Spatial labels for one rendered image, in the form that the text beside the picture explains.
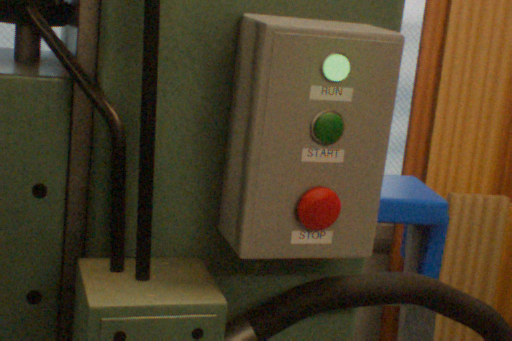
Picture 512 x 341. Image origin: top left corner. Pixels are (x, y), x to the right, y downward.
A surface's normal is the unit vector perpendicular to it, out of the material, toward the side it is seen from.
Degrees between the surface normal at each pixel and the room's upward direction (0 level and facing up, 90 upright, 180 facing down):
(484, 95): 87
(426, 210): 90
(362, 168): 90
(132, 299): 0
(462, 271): 87
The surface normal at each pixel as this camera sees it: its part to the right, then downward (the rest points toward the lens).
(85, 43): 0.29, 0.25
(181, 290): 0.11, -0.97
